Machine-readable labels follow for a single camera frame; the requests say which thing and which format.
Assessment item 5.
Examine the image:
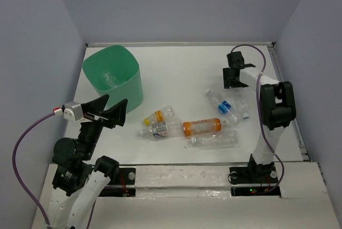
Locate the orange label bottle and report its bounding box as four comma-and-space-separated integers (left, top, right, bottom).
183, 118, 227, 137

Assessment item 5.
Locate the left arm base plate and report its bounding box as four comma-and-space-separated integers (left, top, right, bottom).
99, 166, 136, 197

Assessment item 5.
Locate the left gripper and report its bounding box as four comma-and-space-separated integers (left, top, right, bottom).
80, 93, 129, 158

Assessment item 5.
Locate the green plastic bin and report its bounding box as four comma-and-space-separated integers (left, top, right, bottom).
82, 45, 143, 112

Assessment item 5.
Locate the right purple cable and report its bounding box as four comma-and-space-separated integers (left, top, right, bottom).
230, 44, 284, 194

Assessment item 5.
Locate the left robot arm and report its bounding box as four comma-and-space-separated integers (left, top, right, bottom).
46, 94, 128, 228

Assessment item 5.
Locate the yellow cap small bottle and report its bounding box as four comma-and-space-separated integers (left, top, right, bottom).
144, 105, 175, 125

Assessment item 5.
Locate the purple cable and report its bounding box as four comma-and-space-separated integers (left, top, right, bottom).
12, 107, 65, 227
230, 44, 284, 194

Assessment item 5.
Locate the large clear bottle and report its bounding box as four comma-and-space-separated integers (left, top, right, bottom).
190, 130, 239, 150

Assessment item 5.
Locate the clear plastic bottle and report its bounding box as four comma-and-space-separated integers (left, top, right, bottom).
102, 72, 121, 89

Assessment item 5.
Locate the white label clear bottle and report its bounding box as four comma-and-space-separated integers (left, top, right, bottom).
138, 119, 184, 140

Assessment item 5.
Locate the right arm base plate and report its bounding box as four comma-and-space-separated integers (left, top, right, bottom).
227, 165, 281, 197

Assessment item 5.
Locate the blue label clear bottle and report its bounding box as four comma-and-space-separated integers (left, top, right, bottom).
205, 89, 241, 127

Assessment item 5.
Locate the clear bottle white cap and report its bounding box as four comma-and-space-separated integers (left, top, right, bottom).
232, 91, 251, 120

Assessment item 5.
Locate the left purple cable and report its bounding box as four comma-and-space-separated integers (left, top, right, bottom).
12, 107, 65, 227

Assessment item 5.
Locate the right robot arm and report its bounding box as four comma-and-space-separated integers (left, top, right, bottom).
223, 50, 297, 185

